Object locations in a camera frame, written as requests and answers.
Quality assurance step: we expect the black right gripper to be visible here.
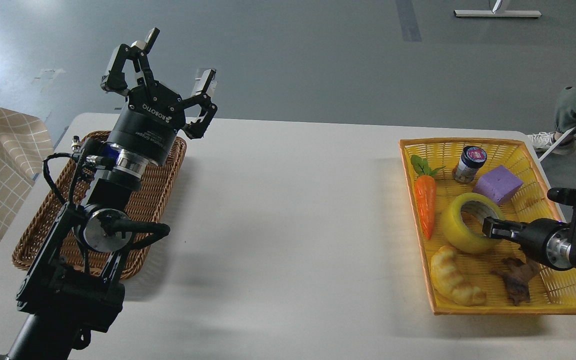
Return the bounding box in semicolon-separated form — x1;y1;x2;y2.
482;216;571;271

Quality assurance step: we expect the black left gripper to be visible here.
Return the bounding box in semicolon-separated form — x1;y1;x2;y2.
100;27;219;167

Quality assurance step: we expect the yellow tape roll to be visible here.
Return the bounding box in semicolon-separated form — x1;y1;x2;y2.
439;193;506;255

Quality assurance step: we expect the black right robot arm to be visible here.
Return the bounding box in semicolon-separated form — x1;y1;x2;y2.
482;187;576;271

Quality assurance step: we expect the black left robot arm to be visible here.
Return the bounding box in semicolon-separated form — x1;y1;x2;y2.
6;28;217;360

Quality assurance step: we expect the purple foam block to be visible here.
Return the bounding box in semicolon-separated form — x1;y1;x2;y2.
472;165;524;206

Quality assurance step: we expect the brown toy animal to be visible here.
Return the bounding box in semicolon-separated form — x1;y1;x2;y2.
490;257;541;306

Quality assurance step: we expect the yellow plastic basket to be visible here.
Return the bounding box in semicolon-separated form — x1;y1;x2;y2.
398;137;576;315

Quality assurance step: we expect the yellow toy croissant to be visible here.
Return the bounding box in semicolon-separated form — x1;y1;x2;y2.
430;245;487;306

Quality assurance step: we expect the small dark jar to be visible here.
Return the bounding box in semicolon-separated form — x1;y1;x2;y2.
452;145;488;184

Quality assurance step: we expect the orange toy carrot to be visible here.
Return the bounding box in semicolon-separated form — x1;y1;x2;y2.
410;154;444;240

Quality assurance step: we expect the white sneaker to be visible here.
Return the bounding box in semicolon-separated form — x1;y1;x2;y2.
527;131;576;155

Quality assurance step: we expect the brown wicker basket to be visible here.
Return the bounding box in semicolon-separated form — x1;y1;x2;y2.
11;130;187;280

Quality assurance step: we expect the white stand base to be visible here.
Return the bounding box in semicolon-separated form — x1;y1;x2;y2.
453;0;542;19

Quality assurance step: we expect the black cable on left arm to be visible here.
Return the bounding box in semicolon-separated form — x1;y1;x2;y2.
42;152;86;205

